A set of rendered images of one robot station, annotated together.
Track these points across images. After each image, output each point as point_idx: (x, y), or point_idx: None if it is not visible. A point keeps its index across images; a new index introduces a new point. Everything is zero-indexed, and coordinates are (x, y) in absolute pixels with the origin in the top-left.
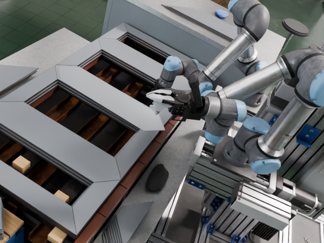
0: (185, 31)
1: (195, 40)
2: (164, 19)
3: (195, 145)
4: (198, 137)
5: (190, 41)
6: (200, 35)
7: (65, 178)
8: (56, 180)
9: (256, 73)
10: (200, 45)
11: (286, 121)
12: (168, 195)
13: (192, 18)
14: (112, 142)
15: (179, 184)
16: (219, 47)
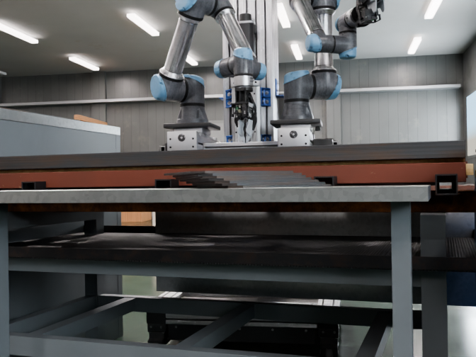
0: (37, 123)
1: (51, 131)
2: (6, 117)
3: (293, 130)
4: (278, 130)
5: (46, 138)
6: (54, 120)
7: (343, 245)
8: (354, 246)
9: (307, 8)
10: (57, 137)
11: (331, 34)
12: None
13: (13, 110)
14: (238, 241)
15: None
16: (76, 126)
